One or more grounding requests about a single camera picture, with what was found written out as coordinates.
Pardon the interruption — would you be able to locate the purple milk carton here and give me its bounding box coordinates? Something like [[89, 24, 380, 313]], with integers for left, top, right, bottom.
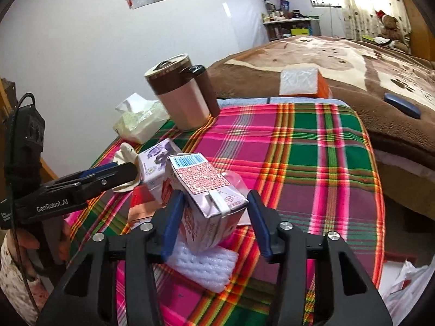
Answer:
[[139, 138, 181, 203]]

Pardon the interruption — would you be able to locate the pink milk carton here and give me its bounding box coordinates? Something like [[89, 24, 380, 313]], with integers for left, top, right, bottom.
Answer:
[[161, 152, 248, 253]]

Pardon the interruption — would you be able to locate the white foam sheet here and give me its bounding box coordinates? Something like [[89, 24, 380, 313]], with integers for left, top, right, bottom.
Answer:
[[167, 242, 239, 293]]

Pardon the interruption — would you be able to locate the red cardboard box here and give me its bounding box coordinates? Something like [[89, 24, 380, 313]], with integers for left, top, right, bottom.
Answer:
[[128, 184, 164, 229]]

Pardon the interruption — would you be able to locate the clear plastic cup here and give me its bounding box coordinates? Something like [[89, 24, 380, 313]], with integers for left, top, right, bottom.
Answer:
[[222, 171, 250, 198]]

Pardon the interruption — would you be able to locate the white trash bin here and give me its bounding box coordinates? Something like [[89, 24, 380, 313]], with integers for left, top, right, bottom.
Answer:
[[379, 258, 434, 325]]

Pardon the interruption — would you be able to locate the operator left hand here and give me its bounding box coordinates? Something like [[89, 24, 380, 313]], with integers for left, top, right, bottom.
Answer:
[[5, 220, 71, 279]]

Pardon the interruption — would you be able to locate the soft tissue pack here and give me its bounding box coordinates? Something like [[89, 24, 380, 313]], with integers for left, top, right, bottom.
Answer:
[[113, 93, 170, 144]]

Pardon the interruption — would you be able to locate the brown beige lidded mug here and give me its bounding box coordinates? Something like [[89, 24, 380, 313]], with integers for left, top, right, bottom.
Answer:
[[145, 54, 220, 132]]

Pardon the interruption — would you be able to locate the plaid tablecloth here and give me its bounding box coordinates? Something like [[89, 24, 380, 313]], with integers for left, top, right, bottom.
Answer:
[[64, 103, 387, 326]]

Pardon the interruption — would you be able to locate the orange white tissue box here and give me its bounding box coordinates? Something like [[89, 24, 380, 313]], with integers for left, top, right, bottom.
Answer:
[[279, 67, 333, 99]]

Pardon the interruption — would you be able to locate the cluttered shelf desk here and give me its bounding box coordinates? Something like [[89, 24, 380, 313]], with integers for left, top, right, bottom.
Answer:
[[262, 0, 321, 41]]

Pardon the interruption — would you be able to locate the brown bear blanket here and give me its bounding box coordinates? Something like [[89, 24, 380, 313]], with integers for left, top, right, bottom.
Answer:
[[207, 36, 434, 168]]

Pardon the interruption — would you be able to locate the teddy bear with hat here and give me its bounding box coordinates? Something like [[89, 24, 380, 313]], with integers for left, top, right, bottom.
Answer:
[[375, 10, 409, 53]]

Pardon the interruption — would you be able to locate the floral curtain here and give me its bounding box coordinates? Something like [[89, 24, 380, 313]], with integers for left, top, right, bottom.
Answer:
[[341, 0, 411, 40]]

